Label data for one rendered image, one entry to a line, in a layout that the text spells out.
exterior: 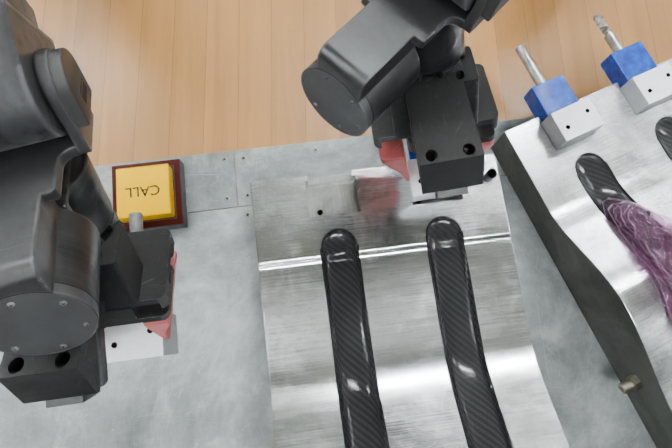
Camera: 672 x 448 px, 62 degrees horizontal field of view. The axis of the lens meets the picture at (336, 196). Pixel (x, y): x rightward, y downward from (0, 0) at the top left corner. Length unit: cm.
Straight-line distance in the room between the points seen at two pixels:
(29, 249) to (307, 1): 57
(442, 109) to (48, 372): 29
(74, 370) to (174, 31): 52
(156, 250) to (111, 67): 38
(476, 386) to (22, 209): 43
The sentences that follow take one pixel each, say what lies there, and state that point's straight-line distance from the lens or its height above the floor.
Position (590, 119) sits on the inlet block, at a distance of 69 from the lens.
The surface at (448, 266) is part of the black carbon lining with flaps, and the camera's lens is 59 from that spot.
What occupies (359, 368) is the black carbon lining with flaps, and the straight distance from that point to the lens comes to 58.
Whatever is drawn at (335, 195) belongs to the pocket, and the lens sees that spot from 61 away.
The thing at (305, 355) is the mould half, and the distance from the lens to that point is 57.
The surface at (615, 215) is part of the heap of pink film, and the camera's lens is 67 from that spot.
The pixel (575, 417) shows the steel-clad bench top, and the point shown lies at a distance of 72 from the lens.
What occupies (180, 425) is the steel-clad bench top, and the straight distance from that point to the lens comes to 67.
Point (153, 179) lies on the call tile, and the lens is 67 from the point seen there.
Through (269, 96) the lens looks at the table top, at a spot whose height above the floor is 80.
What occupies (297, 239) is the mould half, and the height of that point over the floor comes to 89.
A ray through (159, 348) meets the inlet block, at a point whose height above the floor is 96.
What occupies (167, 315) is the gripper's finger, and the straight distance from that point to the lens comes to 44.
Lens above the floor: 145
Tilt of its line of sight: 75 degrees down
